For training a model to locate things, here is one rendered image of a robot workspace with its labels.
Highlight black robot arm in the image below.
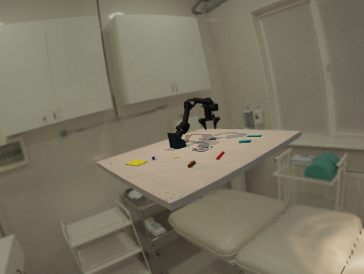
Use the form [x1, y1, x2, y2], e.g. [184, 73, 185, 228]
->
[175, 98, 218, 138]

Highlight yellow flat rectangular plate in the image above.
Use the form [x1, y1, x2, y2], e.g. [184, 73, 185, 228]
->
[126, 159, 148, 166]

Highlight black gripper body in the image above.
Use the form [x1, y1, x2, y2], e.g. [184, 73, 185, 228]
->
[198, 111, 220, 123]

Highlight brown rectangular bar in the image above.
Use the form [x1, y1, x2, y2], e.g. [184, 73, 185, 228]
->
[188, 161, 196, 168]

